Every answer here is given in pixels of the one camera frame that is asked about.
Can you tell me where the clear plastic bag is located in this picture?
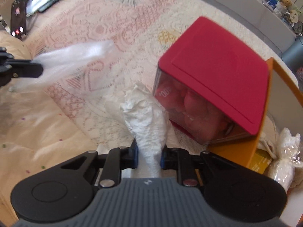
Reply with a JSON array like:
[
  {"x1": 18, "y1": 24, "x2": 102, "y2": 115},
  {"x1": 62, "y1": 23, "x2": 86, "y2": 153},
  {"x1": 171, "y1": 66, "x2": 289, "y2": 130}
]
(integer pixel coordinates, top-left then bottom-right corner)
[{"x1": 9, "y1": 40, "x2": 115, "y2": 93}]

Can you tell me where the silver yellow snack packet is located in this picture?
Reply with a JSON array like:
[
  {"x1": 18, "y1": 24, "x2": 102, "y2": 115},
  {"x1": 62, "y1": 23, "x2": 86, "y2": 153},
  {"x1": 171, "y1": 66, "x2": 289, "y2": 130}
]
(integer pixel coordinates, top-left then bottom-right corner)
[{"x1": 248, "y1": 149, "x2": 272, "y2": 174}]

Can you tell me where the white tissue bundle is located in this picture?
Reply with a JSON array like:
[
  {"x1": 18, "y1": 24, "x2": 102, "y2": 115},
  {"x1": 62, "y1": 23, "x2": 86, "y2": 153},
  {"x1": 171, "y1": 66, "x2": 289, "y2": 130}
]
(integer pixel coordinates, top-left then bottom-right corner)
[{"x1": 268, "y1": 128, "x2": 302, "y2": 192}]

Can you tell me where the brown plush towel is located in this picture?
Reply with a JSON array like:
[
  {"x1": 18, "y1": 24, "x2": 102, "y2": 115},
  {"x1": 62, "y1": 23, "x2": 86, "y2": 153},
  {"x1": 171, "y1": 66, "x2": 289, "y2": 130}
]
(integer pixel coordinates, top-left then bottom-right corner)
[{"x1": 289, "y1": 168, "x2": 303, "y2": 190}]

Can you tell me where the cream canvas bag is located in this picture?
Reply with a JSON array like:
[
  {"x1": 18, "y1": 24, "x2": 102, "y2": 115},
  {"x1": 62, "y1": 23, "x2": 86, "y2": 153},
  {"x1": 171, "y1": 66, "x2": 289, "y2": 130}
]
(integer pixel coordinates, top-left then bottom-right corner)
[{"x1": 257, "y1": 115, "x2": 279, "y2": 160}]

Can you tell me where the phone with red lights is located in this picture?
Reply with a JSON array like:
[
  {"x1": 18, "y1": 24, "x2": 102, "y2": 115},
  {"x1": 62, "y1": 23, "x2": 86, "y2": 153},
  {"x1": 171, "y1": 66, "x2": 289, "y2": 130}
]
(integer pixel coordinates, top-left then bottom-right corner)
[{"x1": 10, "y1": 0, "x2": 27, "y2": 40}]

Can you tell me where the red lidded storage box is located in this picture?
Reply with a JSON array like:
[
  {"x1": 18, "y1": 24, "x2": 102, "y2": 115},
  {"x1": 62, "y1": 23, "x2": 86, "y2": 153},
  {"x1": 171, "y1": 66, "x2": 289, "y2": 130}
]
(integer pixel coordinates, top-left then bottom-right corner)
[{"x1": 153, "y1": 17, "x2": 269, "y2": 145}]

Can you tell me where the orange cardboard box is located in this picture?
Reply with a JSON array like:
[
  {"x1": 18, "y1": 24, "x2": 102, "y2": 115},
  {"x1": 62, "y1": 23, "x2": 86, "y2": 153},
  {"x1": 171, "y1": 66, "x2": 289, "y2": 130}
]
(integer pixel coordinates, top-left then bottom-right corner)
[{"x1": 208, "y1": 58, "x2": 302, "y2": 174}]

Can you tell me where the lace tablecloth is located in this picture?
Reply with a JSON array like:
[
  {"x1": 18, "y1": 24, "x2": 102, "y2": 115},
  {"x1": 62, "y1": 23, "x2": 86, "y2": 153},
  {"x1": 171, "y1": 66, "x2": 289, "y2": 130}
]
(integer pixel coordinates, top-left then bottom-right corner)
[{"x1": 0, "y1": 0, "x2": 299, "y2": 227}]

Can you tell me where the blue metal trash bin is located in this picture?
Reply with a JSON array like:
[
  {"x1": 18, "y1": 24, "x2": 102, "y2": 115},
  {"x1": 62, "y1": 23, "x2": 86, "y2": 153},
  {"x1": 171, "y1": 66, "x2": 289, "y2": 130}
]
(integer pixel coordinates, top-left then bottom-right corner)
[{"x1": 281, "y1": 36, "x2": 303, "y2": 73}]

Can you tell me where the white round hand fan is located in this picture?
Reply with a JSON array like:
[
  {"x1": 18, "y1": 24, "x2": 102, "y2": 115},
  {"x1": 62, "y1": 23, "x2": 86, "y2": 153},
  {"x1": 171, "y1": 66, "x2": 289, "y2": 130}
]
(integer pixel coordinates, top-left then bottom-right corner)
[{"x1": 290, "y1": 9, "x2": 299, "y2": 24}]

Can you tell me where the small teddy bear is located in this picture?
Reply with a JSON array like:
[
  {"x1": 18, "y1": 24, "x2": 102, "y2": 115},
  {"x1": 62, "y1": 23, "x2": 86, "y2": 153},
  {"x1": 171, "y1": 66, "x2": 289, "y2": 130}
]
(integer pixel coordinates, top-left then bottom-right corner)
[{"x1": 279, "y1": 0, "x2": 292, "y2": 9}]

